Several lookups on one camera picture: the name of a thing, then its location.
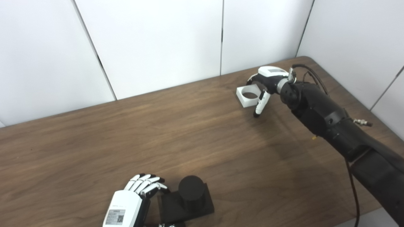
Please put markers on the silver metal plug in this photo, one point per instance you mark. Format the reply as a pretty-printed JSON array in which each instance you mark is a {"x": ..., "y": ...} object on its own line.
[{"x": 363, "y": 122}]

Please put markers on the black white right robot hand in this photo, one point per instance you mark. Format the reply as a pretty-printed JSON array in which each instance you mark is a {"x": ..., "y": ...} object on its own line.
[{"x": 270, "y": 78}]

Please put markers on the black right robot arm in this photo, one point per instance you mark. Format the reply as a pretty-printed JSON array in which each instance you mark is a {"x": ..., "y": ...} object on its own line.
[{"x": 328, "y": 119}]

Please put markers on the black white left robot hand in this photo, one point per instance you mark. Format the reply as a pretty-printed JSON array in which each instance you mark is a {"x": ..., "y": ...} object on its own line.
[{"x": 124, "y": 208}]

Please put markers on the white square piece with hole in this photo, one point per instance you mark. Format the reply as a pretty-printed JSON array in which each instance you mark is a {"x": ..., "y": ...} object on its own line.
[{"x": 247, "y": 102}]

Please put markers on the black peg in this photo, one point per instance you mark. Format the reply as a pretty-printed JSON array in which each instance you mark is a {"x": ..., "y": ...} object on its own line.
[{"x": 191, "y": 192}]

